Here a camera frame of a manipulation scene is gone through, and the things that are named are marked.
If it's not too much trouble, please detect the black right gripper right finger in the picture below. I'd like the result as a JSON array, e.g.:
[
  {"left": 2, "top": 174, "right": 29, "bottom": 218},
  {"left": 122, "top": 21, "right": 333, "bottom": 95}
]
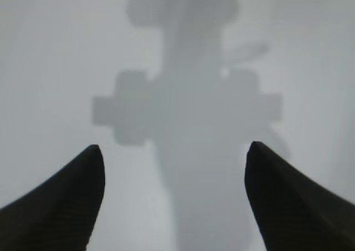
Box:
[{"left": 244, "top": 141, "right": 354, "bottom": 250}]

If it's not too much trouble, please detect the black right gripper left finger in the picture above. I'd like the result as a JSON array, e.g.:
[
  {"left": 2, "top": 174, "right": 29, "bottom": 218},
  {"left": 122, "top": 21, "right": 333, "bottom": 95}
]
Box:
[{"left": 1, "top": 144, "right": 105, "bottom": 250}]

